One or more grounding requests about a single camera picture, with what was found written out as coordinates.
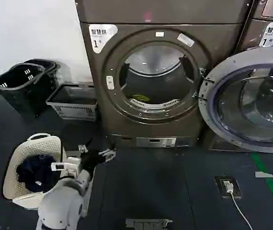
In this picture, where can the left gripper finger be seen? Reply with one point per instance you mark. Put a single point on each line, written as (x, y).
(83, 149)
(108, 154)

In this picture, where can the grey floor tape piece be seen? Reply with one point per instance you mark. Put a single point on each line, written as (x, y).
(264, 174)

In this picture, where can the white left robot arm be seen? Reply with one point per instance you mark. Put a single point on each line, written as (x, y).
(62, 203)

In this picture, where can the grey plastic crate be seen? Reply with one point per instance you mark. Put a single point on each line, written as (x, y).
(74, 107)

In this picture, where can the white power plug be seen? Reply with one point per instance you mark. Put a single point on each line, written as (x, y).
(228, 186)

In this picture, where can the round glass dryer door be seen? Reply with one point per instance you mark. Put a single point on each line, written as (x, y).
(246, 95)

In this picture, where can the black plastic laundry basket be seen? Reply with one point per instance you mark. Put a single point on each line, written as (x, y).
(14, 91)
(49, 72)

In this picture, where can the green cloth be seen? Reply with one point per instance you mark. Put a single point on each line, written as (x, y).
(141, 97)

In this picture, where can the dark navy clothes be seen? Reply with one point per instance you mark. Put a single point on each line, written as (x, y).
(38, 171)

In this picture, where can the white perforated laundry basket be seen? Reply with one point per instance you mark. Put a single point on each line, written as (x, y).
(45, 146)

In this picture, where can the black floor socket box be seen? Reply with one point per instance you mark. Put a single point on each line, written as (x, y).
(235, 191)

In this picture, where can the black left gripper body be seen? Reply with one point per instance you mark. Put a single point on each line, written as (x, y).
(91, 160)

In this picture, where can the green floor tape strip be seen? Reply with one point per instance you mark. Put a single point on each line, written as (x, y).
(268, 182)

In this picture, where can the grey dryer with open drum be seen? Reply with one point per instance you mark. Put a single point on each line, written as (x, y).
(155, 134)

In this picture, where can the grey washer with white label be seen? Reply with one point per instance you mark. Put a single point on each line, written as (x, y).
(253, 31)

